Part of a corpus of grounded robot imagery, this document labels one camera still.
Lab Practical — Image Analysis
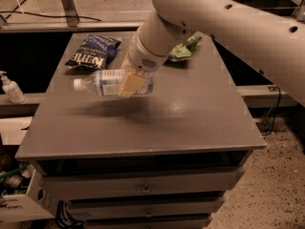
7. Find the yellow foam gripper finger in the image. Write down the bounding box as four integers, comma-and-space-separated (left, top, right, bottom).
118, 72, 146, 98
121, 54, 130, 70

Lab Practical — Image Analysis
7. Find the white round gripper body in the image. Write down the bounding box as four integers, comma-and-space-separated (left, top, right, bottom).
126, 28, 169, 73

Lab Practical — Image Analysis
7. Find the blue label plastic water bottle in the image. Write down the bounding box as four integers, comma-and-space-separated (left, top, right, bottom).
73, 70, 153, 96

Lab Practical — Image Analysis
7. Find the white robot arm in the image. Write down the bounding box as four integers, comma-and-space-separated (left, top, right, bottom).
119, 0, 305, 106

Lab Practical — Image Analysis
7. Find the blue Kettle chip bag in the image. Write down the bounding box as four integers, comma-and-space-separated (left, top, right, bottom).
65, 34, 121, 71

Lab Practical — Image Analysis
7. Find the green chip bag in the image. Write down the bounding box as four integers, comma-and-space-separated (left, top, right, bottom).
168, 35, 202, 62

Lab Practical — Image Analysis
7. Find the white pump dispenser bottle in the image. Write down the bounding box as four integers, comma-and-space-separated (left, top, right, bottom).
0, 71, 26, 104

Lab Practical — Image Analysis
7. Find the grey drawer cabinet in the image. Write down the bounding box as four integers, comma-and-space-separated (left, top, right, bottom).
16, 37, 265, 229

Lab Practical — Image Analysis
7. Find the white cardboard box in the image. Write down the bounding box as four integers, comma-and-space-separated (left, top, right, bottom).
0, 170, 58, 222

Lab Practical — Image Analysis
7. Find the grey metal frame rail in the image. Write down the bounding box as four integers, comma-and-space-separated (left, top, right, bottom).
1, 0, 305, 37

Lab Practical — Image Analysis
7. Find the black floor cable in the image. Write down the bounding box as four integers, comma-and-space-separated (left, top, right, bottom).
0, 0, 103, 23

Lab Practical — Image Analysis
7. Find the black cable at right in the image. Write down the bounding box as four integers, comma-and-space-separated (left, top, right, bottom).
259, 85, 283, 136

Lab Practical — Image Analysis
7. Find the black cable bundle under cabinet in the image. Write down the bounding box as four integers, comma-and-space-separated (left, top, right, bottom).
54, 200, 86, 229

